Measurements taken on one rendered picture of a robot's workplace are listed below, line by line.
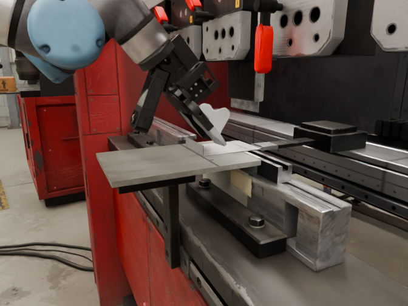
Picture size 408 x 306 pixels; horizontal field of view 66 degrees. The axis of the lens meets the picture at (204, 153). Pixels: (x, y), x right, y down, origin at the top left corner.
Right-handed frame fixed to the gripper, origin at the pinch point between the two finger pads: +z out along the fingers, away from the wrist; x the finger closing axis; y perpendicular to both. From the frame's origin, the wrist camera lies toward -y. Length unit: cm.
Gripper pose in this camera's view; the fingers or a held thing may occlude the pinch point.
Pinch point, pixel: (211, 140)
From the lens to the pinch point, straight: 62.9
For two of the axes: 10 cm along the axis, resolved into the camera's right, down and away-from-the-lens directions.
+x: -4.3, -2.3, 8.7
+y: 6.9, -7.1, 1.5
